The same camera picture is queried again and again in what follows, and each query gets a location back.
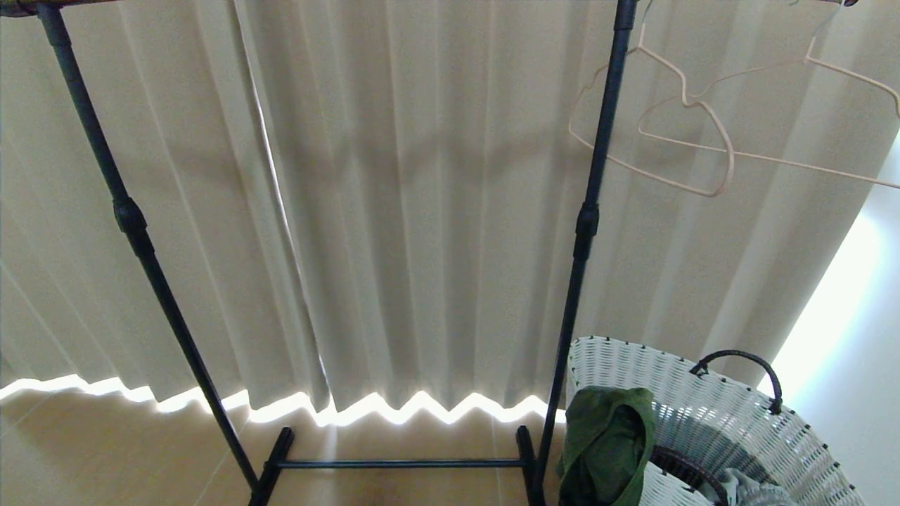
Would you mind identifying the pale grey shorts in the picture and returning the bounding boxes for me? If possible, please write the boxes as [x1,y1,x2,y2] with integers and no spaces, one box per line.
[703,467,797,506]

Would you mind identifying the pink clothes hanger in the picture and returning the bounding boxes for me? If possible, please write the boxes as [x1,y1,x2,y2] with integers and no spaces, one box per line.
[636,0,900,190]
[568,0,736,198]

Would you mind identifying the white laundry basket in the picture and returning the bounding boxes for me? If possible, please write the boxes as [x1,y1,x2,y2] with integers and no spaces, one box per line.
[566,336,867,506]

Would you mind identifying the black clothes rack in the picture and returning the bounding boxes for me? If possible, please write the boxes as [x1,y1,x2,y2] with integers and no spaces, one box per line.
[0,0,860,506]

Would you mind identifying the beige curtain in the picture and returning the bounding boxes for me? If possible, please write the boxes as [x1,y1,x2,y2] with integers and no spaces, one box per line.
[0,0,900,429]

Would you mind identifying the green garment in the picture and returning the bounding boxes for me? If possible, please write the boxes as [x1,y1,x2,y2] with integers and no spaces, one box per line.
[558,387,658,506]

